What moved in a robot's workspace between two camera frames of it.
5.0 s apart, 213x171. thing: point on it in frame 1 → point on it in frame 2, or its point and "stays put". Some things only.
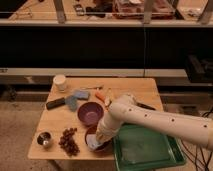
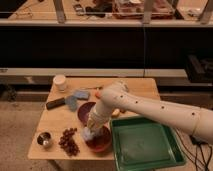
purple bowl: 90,113 stays put
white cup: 59,80 stays put
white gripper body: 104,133 → 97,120
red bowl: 105,147 stays put
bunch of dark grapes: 68,143 stays put
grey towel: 91,141 → 89,133
